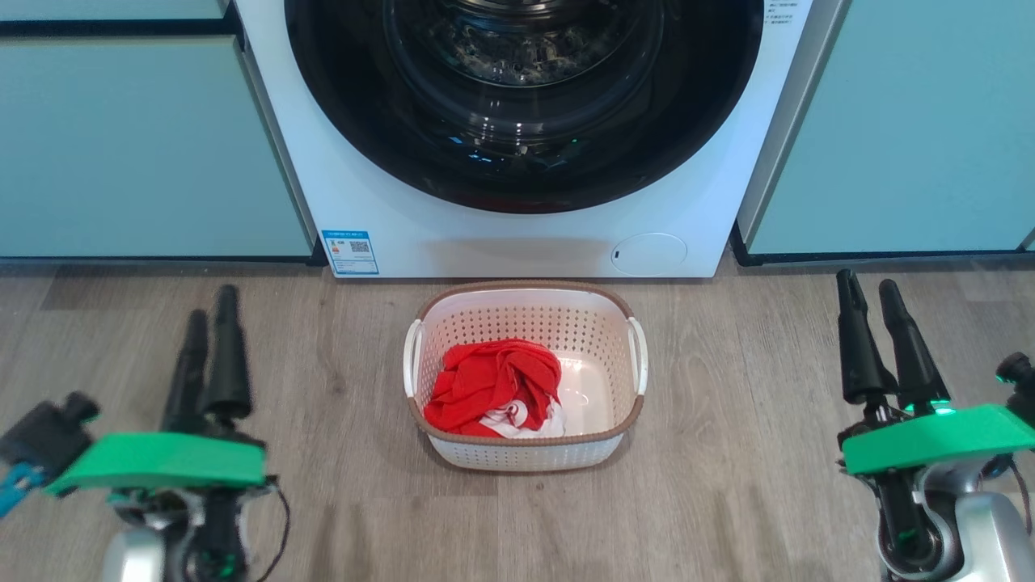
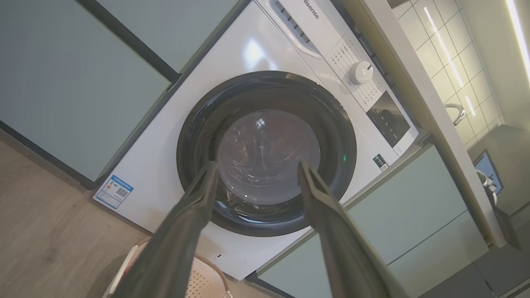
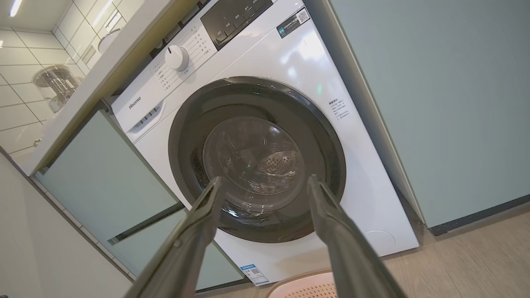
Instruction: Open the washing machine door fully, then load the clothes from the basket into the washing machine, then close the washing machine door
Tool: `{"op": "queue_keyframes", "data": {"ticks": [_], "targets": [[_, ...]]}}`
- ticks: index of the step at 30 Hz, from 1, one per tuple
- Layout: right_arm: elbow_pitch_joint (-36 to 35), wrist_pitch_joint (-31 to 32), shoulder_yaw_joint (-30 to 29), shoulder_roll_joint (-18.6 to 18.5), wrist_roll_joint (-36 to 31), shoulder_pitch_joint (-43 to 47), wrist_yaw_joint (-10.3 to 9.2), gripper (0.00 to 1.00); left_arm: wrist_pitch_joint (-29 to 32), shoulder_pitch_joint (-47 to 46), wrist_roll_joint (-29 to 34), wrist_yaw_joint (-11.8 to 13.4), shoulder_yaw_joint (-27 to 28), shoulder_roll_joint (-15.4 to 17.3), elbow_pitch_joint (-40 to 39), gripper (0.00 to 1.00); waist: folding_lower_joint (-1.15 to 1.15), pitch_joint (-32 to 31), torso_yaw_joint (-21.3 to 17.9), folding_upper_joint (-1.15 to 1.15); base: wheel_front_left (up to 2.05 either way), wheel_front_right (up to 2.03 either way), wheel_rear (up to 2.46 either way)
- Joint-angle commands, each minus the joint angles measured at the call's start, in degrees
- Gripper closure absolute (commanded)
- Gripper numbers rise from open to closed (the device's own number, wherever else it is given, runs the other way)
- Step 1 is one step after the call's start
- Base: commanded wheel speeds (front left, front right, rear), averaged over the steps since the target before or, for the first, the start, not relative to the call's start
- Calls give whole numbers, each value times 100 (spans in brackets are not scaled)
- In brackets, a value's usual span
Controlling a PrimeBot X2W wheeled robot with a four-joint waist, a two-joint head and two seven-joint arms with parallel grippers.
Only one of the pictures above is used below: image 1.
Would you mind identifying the blue left camera cable plug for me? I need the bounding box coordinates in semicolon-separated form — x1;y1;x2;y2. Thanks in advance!
0;465;45;518

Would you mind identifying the white front-load washing machine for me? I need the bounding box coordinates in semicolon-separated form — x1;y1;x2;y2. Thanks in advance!
233;0;850;280

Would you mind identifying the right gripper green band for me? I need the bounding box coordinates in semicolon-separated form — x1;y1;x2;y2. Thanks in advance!
835;269;1035;478

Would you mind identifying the white perforated laundry basket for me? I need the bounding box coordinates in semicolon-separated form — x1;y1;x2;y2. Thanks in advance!
403;280;649;472

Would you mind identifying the red garment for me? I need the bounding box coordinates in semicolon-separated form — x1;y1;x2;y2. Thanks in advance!
423;339;563;438

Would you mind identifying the blue energy label sticker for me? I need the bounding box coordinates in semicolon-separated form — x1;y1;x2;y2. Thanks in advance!
322;230;379;276

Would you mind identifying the black round glass washer door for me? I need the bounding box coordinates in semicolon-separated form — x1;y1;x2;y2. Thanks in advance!
285;0;765;215

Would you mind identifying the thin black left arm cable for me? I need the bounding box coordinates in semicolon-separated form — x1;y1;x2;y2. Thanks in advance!
255;483;290;582

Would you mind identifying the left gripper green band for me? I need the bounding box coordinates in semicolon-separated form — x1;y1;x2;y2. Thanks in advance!
44;285;280;532

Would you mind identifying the stainless steel washing machine drum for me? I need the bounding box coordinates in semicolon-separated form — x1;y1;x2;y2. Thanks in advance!
420;0;640;88

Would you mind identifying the round white filter cover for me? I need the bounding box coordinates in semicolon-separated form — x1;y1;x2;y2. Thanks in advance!
610;233;688;277

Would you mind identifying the white garment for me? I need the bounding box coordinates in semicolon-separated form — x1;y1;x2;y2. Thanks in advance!
479;400;567;439

